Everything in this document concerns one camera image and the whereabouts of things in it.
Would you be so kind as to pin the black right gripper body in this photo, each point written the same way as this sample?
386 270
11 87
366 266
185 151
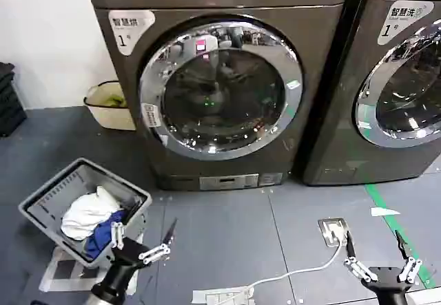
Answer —
386 284

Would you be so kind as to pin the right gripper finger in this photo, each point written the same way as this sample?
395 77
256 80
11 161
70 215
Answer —
408 267
358 268

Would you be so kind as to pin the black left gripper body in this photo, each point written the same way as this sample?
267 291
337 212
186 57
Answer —
120 267

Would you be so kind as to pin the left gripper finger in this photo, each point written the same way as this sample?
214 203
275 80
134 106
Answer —
156 251
118 236

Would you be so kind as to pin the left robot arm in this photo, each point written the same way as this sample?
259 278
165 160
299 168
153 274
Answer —
94 298

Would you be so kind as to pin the blue cloth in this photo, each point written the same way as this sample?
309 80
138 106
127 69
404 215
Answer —
100 238

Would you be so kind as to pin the white cloth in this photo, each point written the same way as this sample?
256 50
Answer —
87 215

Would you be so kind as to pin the steel floor socket plate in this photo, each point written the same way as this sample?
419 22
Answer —
331 231

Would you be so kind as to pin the green floor tape line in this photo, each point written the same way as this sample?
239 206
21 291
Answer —
386 215

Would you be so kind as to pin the white paper scrap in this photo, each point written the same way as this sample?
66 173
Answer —
383 211

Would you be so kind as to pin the clear floor sheet with black squares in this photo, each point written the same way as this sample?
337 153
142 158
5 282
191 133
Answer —
51 277

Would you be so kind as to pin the grey plastic laundry basket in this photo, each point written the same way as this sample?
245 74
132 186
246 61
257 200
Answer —
44 212

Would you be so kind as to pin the white power strip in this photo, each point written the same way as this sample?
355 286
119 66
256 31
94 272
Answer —
224 296

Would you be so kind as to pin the white waste bin with liner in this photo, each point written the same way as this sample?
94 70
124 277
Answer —
113 115

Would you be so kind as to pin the small white printed door sticker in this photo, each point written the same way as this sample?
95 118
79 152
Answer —
151 114

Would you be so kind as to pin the yellow-green item in bin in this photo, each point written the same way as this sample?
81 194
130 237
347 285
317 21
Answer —
116 101

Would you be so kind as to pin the grey dryer with washer label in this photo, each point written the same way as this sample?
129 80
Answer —
337 112

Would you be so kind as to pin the black stacked crates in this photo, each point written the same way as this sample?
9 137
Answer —
10 105

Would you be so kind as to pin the round chrome door of washer-label dryer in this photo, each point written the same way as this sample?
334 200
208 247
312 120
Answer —
406 95

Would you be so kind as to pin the round chrome glass dryer door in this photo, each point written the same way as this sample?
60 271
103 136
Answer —
224 88

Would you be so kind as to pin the white number label sticker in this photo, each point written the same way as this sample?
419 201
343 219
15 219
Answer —
129 29

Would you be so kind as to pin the white number label with green print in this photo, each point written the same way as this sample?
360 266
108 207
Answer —
403 21

